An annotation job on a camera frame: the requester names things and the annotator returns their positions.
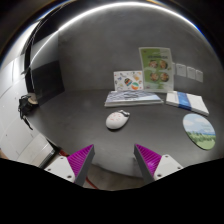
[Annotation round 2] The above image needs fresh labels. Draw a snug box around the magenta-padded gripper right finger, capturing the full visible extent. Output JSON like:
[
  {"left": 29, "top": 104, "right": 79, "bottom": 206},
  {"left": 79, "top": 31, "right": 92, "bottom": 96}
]
[{"left": 133, "top": 143, "right": 184, "bottom": 186}]

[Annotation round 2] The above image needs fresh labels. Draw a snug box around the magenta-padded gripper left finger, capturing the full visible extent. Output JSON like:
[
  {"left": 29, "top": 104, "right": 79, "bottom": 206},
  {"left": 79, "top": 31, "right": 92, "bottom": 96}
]
[{"left": 44, "top": 143, "right": 96, "bottom": 188}]

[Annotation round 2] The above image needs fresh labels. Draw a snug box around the white panda-print computer mouse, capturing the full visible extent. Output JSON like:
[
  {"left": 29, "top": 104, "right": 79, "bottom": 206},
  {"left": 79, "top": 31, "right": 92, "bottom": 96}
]
[{"left": 105, "top": 109, "right": 131, "bottom": 131}]

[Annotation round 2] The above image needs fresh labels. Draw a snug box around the round landscape-print mouse pad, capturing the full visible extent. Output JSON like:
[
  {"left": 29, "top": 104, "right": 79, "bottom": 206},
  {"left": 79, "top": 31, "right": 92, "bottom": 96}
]
[{"left": 182, "top": 113, "right": 217, "bottom": 151}]

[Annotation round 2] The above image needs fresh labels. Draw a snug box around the white book with blue band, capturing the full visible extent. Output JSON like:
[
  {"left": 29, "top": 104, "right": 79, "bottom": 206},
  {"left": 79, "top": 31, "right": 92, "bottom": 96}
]
[{"left": 165, "top": 90, "right": 210, "bottom": 117}]

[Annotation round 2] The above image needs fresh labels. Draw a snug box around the black bag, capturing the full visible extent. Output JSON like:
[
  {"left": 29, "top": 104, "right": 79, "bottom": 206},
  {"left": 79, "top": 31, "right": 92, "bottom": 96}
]
[{"left": 18, "top": 94, "right": 36, "bottom": 131}]

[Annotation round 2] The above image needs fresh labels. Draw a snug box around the grey-blue patterned book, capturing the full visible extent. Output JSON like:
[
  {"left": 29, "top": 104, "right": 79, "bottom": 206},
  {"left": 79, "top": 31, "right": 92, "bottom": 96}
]
[{"left": 104, "top": 89, "right": 164, "bottom": 108}]

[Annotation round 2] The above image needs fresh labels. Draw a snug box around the white colourful sticker card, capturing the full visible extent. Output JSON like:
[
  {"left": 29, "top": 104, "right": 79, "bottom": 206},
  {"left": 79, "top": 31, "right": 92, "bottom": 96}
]
[{"left": 113, "top": 70, "right": 144, "bottom": 92}]

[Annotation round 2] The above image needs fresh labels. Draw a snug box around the green standing menu sign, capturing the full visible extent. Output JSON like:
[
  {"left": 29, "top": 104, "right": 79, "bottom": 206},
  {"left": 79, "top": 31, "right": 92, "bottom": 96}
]
[{"left": 138, "top": 46, "right": 175, "bottom": 94}]

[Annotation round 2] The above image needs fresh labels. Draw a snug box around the row of white wall sockets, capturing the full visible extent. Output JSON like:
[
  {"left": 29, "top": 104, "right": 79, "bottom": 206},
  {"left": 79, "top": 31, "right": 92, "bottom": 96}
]
[{"left": 173, "top": 62, "right": 204, "bottom": 83}]

